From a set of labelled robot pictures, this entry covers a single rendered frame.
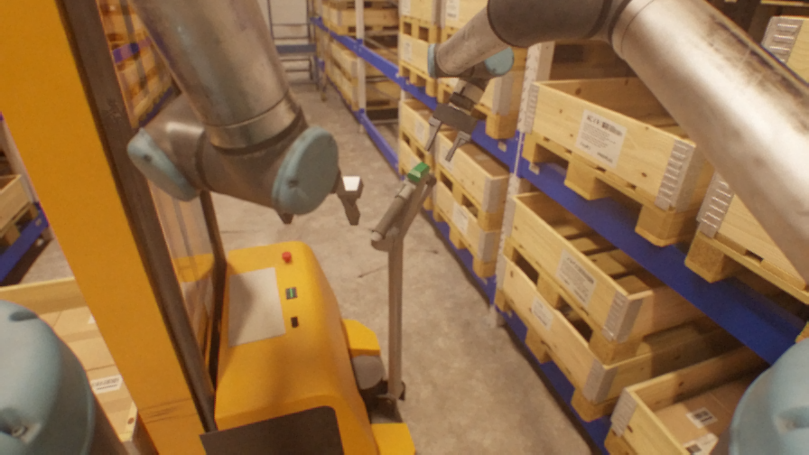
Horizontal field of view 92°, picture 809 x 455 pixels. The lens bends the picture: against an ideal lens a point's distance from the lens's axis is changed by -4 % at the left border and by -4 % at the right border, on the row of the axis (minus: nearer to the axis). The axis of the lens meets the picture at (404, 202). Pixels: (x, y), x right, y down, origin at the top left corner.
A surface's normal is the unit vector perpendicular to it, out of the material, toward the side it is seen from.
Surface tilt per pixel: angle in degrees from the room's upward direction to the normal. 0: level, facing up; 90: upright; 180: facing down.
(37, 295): 90
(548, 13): 105
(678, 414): 0
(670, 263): 90
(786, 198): 83
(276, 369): 0
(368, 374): 0
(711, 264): 90
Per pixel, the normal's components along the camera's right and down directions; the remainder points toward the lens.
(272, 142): 0.55, 0.56
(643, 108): 0.32, 0.45
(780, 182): -0.94, -0.11
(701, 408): 0.02, -0.88
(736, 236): -0.95, 0.13
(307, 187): 0.91, 0.28
